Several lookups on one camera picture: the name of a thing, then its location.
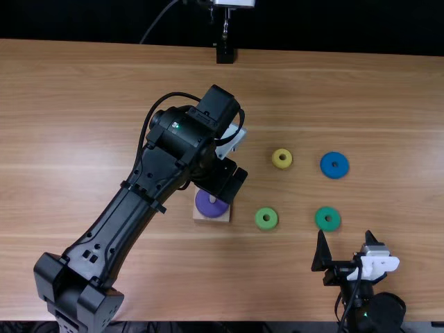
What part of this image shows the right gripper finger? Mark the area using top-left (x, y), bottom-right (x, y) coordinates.
top-left (310, 229), bottom-right (334, 273)
top-left (364, 229), bottom-right (383, 248)

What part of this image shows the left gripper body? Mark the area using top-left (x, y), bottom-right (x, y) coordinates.
top-left (193, 157), bottom-right (249, 205)

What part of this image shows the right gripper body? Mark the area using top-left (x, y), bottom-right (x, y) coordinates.
top-left (323, 258), bottom-right (389, 287)

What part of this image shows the purple ring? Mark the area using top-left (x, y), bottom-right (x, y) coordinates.
top-left (194, 189), bottom-right (231, 219)

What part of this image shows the wooden peg base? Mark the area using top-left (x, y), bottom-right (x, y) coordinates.
top-left (192, 197), bottom-right (233, 225)

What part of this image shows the black clamp stand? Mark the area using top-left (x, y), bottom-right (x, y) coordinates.
top-left (212, 7), bottom-right (237, 65)

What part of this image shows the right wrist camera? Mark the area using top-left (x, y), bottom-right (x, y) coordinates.
top-left (346, 241), bottom-right (401, 282)

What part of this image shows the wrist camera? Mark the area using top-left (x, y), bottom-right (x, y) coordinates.
top-left (346, 241), bottom-right (401, 282)
top-left (214, 123), bottom-right (249, 161)

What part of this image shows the dark green ring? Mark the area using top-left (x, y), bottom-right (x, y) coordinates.
top-left (314, 206), bottom-right (342, 232)

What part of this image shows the black cable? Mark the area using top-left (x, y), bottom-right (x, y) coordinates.
top-left (334, 273), bottom-right (362, 330)
top-left (137, 91), bottom-right (202, 164)

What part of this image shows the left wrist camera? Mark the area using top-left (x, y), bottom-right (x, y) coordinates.
top-left (214, 123), bottom-right (249, 161)

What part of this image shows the yellow ring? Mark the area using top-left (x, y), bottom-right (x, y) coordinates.
top-left (271, 148), bottom-right (293, 170)

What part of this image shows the light green ring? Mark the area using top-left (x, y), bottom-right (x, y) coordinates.
top-left (254, 207), bottom-right (280, 232)

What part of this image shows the dark blue ring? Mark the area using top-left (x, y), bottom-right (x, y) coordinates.
top-left (319, 151), bottom-right (350, 180)

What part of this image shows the thin grey cable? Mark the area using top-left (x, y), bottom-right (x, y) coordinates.
top-left (139, 0), bottom-right (178, 45)

